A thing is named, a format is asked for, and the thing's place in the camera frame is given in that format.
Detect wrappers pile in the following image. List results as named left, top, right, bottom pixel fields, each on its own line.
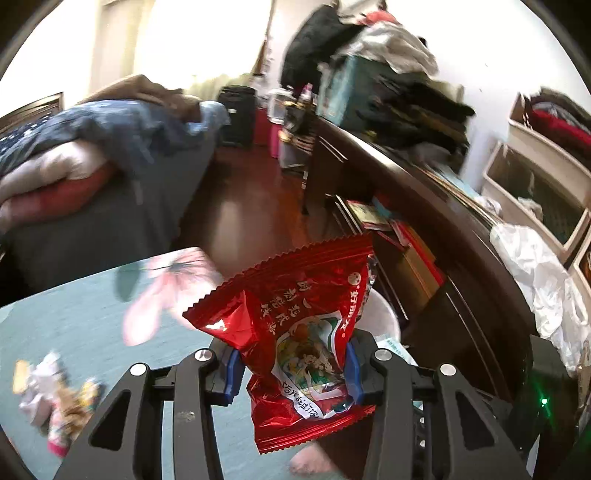
left=12, top=351, right=103, bottom=459

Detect red snack bag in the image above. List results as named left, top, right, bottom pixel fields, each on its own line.
left=182, top=234, right=375, bottom=454

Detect white pink trash bin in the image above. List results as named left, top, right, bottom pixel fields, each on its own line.
left=356, top=289, right=402, bottom=343

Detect white plastic bag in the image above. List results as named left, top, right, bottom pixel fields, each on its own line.
left=490, top=223, right=590, bottom=376

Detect dark wooden long cabinet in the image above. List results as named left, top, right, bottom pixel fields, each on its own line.
left=301, top=119, right=535, bottom=401

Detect books in cabinet shelf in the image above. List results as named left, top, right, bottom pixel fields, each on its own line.
left=335, top=197, right=447, bottom=293

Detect white shelf unit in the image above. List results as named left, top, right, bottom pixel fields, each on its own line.
left=481, top=91, right=591, bottom=287

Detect pink red folded quilt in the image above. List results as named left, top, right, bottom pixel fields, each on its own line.
left=1, top=140, right=117, bottom=233

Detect blue patterned duvet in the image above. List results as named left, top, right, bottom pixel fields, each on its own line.
left=1, top=100, right=230, bottom=178

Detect pile of clothes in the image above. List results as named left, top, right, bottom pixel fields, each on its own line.
left=280, top=1, right=476, bottom=171

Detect teal storage box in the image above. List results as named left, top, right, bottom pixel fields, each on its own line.
left=317, top=56, right=390, bottom=132

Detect brown blanket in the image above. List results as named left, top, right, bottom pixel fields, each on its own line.
left=78, top=74, right=201, bottom=123

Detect bed with dark frame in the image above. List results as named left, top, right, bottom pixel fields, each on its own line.
left=0, top=91, right=219, bottom=296

